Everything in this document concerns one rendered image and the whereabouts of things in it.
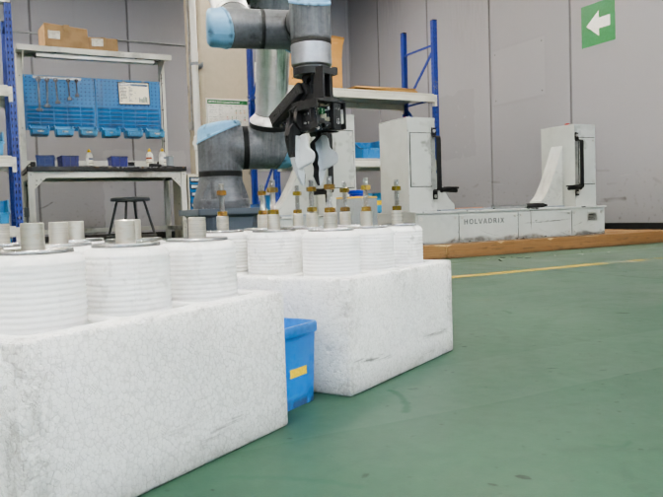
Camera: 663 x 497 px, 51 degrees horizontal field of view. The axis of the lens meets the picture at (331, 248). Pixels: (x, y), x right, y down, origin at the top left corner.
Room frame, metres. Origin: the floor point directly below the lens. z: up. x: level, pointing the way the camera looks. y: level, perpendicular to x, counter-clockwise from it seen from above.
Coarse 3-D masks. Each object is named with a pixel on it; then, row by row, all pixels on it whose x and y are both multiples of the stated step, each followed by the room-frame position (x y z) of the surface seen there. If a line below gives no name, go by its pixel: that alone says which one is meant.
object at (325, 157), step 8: (312, 144) 1.32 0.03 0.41; (320, 144) 1.32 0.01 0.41; (328, 144) 1.30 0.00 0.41; (320, 152) 1.32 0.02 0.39; (328, 152) 1.30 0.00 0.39; (320, 160) 1.32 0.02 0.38; (328, 160) 1.31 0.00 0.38; (336, 160) 1.29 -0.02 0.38; (320, 168) 1.32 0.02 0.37; (328, 168) 1.31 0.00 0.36; (320, 176) 1.32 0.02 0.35; (320, 184) 1.32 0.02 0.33
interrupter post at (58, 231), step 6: (48, 222) 0.84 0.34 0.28; (54, 222) 0.84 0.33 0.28; (60, 222) 0.84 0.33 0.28; (66, 222) 0.85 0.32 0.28; (48, 228) 0.84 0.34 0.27; (54, 228) 0.84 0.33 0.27; (60, 228) 0.84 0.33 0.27; (66, 228) 0.85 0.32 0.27; (48, 234) 0.84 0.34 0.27; (54, 234) 0.84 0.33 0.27; (60, 234) 0.84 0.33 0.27; (66, 234) 0.85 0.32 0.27; (54, 240) 0.84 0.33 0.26; (60, 240) 0.84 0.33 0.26; (66, 240) 0.84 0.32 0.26
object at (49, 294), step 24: (0, 264) 0.64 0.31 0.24; (24, 264) 0.64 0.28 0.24; (48, 264) 0.65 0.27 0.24; (72, 264) 0.67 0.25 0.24; (0, 288) 0.64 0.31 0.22; (24, 288) 0.64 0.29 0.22; (48, 288) 0.65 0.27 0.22; (72, 288) 0.67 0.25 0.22; (0, 312) 0.64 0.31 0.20; (24, 312) 0.64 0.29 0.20; (48, 312) 0.65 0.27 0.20; (72, 312) 0.67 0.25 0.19
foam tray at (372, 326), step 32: (256, 288) 1.13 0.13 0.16; (288, 288) 1.10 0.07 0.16; (320, 288) 1.06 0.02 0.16; (352, 288) 1.05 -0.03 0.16; (384, 288) 1.13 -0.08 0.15; (416, 288) 1.23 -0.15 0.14; (448, 288) 1.35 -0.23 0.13; (320, 320) 1.06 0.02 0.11; (352, 320) 1.05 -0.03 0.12; (384, 320) 1.13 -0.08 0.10; (416, 320) 1.23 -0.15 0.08; (448, 320) 1.34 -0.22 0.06; (320, 352) 1.07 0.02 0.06; (352, 352) 1.04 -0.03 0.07; (384, 352) 1.13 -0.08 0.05; (416, 352) 1.23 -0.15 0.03; (320, 384) 1.07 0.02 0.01; (352, 384) 1.04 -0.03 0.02
